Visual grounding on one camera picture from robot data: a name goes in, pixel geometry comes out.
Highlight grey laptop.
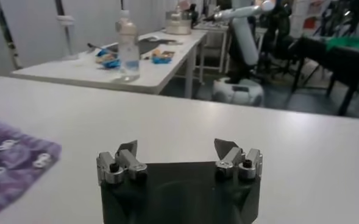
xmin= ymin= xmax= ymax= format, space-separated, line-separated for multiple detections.
xmin=105 ymin=38 xmax=161 ymax=56

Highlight long white table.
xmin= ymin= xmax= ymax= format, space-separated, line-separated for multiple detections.
xmin=10 ymin=28 xmax=209 ymax=99

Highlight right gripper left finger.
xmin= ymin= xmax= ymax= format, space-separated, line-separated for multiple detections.
xmin=96 ymin=139 xmax=148 ymax=185

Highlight white shelf red boxes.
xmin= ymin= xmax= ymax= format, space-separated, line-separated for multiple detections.
xmin=297 ymin=11 xmax=321 ymax=32

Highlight beige snack packet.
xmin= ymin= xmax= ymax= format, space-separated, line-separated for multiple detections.
xmin=94 ymin=48 xmax=118 ymax=63

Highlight black office chair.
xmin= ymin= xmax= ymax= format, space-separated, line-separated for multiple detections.
xmin=257 ymin=5 xmax=293 ymax=77

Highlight purple t-shirt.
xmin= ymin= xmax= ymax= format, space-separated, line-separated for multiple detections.
xmin=0 ymin=116 xmax=63 ymax=222

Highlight steel steamer pot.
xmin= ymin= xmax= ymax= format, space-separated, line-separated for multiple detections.
xmin=165 ymin=10 xmax=193 ymax=35

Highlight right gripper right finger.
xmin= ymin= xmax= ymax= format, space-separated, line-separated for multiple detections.
xmin=214 ymin=138 xmax=263 ymax=180

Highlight white humanoid robot body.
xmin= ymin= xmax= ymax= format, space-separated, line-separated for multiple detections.
xmin=211 ymin=0 xmax=265 ymax=108

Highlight green cloth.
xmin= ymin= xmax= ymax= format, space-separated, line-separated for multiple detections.
xmin=324 ymin=35 xmax=359 ymax=52

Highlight black metal table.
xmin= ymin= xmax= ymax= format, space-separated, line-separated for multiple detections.
xmin=290 ymin=35 xmax=359 ymax=117

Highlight black mouse pad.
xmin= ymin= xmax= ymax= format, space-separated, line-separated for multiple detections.
xmin=148 ymin=37 xmax=183 ymax=46

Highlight clear jar white lid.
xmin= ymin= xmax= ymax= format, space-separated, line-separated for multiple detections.
xmin=56 ymin=15 xmax=80 ymax=61

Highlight clear unlabelled water bottle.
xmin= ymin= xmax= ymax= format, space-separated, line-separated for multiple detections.
xmin=115 ymin=9 xmax=141 ymax=82

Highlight blue snack packet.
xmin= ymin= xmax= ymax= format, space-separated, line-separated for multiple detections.
xmin=101 ymin=58 xmax=121 ymax=69
xmin=151 ymin=56 xmax=172 ymax=65

